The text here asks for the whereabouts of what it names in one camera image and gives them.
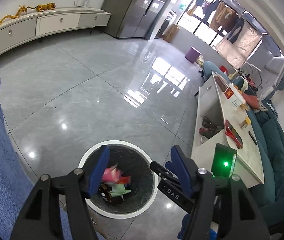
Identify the pink barcode packet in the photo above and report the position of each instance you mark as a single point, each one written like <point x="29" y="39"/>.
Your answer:
<point x="113" y="175"/>

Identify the teal sofa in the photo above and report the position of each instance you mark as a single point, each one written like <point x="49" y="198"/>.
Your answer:
<point x="270" y="139"/>

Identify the grey double door refrigerator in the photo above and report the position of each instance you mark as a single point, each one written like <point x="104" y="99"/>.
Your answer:
<point x="131" y="18"/>

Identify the purple square stool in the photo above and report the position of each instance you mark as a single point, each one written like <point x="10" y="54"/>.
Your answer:
<point x="192" y="55"/>

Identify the white coffee table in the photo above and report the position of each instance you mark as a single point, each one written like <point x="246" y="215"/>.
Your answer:
<point x="222" y="111"/>

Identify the green paper trash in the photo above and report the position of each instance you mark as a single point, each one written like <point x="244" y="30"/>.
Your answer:
<point x="118" y="191"/>

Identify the white round trash bin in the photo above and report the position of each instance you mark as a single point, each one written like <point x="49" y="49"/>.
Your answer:
<point x="128" y="187"/>

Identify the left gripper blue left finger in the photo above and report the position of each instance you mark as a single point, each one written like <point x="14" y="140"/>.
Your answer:
<point x="95" y="167"/>

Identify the white tv cabinet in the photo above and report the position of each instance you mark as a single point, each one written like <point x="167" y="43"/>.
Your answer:
<point x="32" y="26"/>

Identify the golden tiger figurine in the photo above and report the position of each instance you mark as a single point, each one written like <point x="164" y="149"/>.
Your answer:
<point x="45" y="7"/>

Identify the washing machine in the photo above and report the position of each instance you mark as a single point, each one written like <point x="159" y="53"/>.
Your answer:
<point x="170" y="18"/>

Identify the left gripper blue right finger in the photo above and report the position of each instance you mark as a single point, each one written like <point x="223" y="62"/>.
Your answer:
<point x="185" y="169"/>

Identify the golden dragon figurine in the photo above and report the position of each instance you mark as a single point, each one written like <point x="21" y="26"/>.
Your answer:
<point x="22" y="9"/>

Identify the cardboard box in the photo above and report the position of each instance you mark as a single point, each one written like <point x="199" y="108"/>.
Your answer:
<point x="171" y="32"/>

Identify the blue fluffy bed blanket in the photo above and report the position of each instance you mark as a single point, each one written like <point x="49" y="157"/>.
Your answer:
<point x="53" y="208"/>

